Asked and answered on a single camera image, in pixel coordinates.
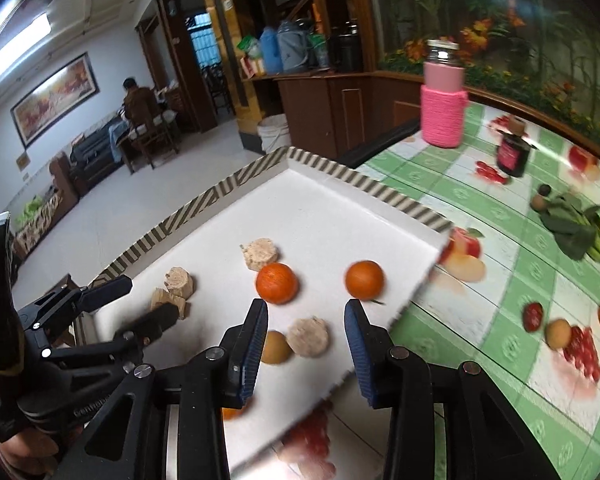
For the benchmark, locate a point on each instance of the dark red jujube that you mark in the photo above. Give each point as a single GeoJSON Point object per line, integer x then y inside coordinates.
{"type": "Point", "coordinates": [533, 316]}

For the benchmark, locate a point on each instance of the orange with small stem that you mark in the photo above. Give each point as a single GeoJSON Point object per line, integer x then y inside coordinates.
{"type": "Point", "coordinates": [364, 280]}

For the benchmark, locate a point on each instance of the large orange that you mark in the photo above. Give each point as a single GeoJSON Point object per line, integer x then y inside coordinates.
{"type": "Point", "coordinates": [276, 283]}

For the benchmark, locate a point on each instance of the white tray with striped rim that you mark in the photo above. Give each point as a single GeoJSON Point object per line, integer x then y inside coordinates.
{"type": "Point", "coordinates": [330, 220]}

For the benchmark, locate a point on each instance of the grey kettle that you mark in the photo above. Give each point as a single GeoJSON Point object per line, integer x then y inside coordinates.
{"type": "Point", "coordinates": [292, 45]}

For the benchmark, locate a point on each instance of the wooden cabinet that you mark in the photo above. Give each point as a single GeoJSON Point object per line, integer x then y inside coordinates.
{"type": "Point", "coordinates": [330, 110]}

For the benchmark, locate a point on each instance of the black sofa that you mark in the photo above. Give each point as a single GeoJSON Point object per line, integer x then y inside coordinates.
{"type": "Point", "coordinates": [92, 152]}

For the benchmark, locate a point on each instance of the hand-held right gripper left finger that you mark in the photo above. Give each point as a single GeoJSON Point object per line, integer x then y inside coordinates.
{"type": "Point", "coordinates": [250, 355]}

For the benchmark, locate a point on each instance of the wooden chair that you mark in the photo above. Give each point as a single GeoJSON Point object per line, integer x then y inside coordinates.
{"type": "Point", "coordinates": [152, 142]}

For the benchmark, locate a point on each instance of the black jar with cork lid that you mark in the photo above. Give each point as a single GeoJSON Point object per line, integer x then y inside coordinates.
{"type": "Point", "coordinates": [512, 154]}

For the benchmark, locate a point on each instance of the ceiling light panel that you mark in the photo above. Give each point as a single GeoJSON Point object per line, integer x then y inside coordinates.
{"type": "Point", "coordinates": [15, 47]}

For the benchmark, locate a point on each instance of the white bucket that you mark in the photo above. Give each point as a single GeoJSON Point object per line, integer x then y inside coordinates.
{"type": "Point", "coordinates": [274, 134]}

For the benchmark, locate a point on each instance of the green packet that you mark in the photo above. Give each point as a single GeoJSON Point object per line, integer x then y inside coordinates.
{"type": "Point", "coordinates": [250, 45]}

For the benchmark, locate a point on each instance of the framed wall painting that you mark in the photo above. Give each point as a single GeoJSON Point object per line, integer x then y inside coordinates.
{"type": "Point", "coordinates": [55, 95]}

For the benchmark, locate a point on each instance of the brown round longan fruit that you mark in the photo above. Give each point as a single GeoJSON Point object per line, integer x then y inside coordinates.
{"type": "Point", "coordinates": [557, 334]}
{"type": "Point", "coordinates": [277, 347]}

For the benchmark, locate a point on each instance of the round sugarcane piece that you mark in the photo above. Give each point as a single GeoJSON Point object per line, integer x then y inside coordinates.
{"type": "Point", "coordinates": [307, 336]}

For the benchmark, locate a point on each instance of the green fruit-print tablecloth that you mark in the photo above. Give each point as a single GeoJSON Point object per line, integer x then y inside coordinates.
{"type": "Point", "coordinates": [480, 270]}

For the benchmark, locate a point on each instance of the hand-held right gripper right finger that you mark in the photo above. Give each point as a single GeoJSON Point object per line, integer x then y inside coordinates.
{"type": "Point", "coordinates": [362, 355]}

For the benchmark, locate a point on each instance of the small dark round fruit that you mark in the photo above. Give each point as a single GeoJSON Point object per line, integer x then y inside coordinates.
{"type": "Point", "coordinates": [545, 190]}

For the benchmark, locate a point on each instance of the small brown kiwi fruit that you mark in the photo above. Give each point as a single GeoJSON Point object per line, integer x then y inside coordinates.
{"type": "Point", "coordinates": [539, 202]}

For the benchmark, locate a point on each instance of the patterned sofa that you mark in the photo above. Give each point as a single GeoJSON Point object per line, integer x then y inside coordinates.
{"type": "Point", "coordinates": [37, 217]}

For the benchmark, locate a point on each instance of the small sugarcane piece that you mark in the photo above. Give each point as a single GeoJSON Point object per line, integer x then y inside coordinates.
{"type": "Point", "coordinates": [172, 302]}
{"type": "Point", "coordinates": [180, 282]}

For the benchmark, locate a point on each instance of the pink bottle with knitted sleeve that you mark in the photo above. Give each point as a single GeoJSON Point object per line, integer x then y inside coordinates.
{"type": "Point", "coordinates": [442, 105]}

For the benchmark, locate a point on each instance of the dark green leaf vegetable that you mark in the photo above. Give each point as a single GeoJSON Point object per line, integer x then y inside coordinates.
{"type": "Point", "coordinates": [570, 225]}

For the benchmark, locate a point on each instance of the person's left hand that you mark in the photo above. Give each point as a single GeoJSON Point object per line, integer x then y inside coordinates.
{"type": "Point", "coordinates": [25, 455]}

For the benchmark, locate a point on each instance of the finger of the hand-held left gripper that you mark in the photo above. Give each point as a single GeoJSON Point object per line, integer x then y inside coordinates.
{"type": "Point", "coordinates": [155, 322]}
{"type": "Point", "coordinates": [107, 290]}

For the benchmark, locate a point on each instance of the floral painted glass screen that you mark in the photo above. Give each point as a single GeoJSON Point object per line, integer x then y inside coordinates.
{"type": "Point", "coordinates": [505, 20]}

